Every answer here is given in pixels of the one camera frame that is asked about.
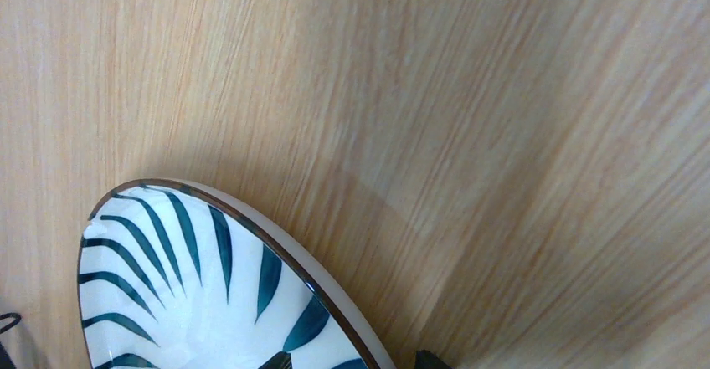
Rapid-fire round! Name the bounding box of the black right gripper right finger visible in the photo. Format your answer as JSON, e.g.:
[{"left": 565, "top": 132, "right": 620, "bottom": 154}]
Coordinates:
[{"left": 414, "top": 350, "right": 452, "bottom": 369}]

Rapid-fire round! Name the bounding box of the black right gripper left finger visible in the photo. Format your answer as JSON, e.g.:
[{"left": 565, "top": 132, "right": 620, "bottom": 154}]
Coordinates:
[{"left": 259, "top": 351, "right": 293, "bottom": 369}]

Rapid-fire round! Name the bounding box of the blue striped white plate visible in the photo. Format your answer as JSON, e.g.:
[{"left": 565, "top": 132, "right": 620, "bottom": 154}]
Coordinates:
[{"left": 77, "top": 178, "right": 394, "bottom": 368}]

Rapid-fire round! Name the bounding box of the black wire dish rack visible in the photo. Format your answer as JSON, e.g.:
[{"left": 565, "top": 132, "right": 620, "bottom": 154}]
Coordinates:
[{"left": 0, "top": 311, "right": 23, "bottom": 369}]

